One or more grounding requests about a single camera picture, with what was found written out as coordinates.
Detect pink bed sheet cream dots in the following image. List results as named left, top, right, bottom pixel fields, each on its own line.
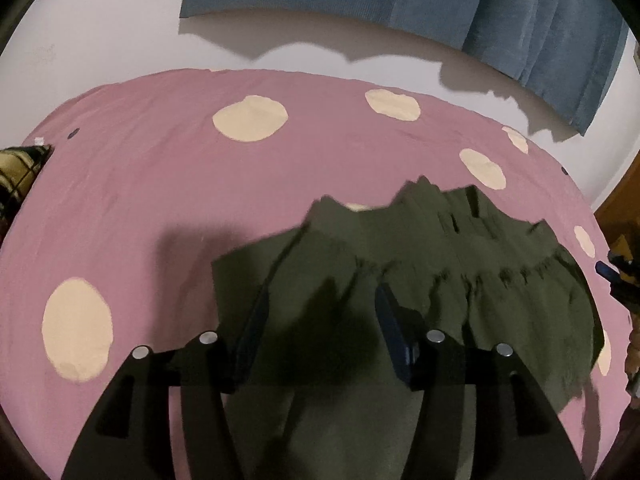
left=0, top=67, right=632, bottom=480

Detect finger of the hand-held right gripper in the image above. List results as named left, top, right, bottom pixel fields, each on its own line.
left=595, top=259, right=621, bottom=284

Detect blue curtain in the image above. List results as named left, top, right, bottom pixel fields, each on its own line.
left=179, top=0, right=630, bottom=137

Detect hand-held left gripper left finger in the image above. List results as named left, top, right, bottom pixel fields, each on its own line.
left=62, top=284, right=272, bottom=480

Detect brown wooden furniture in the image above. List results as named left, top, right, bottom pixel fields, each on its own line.
left=594, top=157, right=640, bottom=261

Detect person's right hand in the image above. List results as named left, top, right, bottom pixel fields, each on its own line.
left=625, top=310, right=640, bottom=380

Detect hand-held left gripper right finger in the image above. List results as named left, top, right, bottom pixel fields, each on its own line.
left=374, top=282, right=587, bottom=480

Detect olive green bomber jacket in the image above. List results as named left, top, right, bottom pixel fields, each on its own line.
left=212, top=175, right=604, bottom=480

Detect yellow black plaid pillow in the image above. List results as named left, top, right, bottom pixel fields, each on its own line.
left=0, top=144, right=54, bottom=223

